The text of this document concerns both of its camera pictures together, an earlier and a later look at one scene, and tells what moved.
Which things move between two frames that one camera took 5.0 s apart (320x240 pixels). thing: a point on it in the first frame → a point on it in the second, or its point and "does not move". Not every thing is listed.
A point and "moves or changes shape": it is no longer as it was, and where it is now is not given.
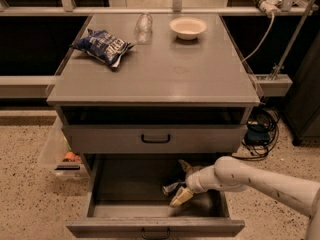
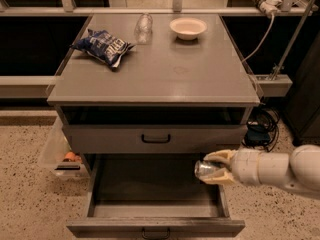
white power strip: x=269 y=3 does not move
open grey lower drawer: x=124 y=199 does not move
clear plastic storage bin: x=57 y=157 does not move
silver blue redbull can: x=168 y=188 moves or changes shape
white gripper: x=194 y=182 → x=244 y=167
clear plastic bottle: x=143 y=29 does not move
